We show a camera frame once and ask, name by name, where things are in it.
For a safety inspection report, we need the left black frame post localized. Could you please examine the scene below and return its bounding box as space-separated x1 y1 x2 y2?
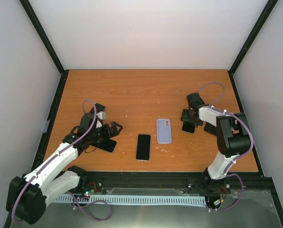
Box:
19 0 66 74

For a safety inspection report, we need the lilac phone case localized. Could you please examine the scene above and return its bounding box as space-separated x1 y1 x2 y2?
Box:
156 119 172 144

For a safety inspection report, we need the black frame post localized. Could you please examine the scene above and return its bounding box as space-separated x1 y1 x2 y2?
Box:
228 0 279 73
19 0 66 74

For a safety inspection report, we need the clear magsafe phone case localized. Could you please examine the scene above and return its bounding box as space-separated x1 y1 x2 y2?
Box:
135 133 152 162

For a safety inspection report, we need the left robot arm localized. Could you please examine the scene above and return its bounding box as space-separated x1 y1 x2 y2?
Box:
6 111 123 225

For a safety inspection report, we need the black phone case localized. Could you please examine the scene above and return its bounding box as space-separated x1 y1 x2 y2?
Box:
186 93 199 106

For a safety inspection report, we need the right black frame post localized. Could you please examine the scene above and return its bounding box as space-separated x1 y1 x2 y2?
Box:
228 0 279 73

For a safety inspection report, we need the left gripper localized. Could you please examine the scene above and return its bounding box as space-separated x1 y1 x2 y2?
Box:
88 121 122 143

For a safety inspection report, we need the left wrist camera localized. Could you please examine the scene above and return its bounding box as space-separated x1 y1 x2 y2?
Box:
96 111 106 121

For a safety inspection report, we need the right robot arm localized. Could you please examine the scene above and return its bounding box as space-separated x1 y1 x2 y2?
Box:
181 93 254 190

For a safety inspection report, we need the black phone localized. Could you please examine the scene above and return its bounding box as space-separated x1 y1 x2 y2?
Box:
136 134 151 161
182 122 195 133
204 123 217 136
92 139 117 153
90 103 106 114

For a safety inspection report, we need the black aluminium front rail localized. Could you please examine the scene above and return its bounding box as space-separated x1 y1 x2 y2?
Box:
74 171 274 194

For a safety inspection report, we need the small circuit board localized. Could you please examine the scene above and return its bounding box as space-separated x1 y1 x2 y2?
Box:
83 182 97 197

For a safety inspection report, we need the light blue cable duct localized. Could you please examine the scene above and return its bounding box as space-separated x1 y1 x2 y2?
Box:
53 192 207 207

